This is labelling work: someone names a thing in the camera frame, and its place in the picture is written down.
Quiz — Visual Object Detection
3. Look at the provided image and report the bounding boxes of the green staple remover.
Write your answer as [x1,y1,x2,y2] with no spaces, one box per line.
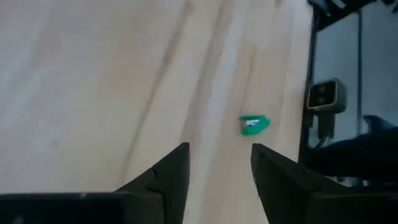
[238,114,271,137]

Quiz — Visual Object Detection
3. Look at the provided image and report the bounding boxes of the black aluminium table frame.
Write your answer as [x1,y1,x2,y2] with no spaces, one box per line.
[297,0,398,162]

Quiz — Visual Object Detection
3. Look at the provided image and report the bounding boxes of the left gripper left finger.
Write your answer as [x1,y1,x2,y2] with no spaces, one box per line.
[0,141,191,224]

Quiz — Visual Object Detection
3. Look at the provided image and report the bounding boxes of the table-level camera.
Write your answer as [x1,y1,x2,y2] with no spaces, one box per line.
[305,77,348,149]

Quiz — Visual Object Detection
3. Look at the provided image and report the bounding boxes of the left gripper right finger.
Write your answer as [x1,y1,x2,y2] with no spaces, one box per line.
[250,142,398,224]

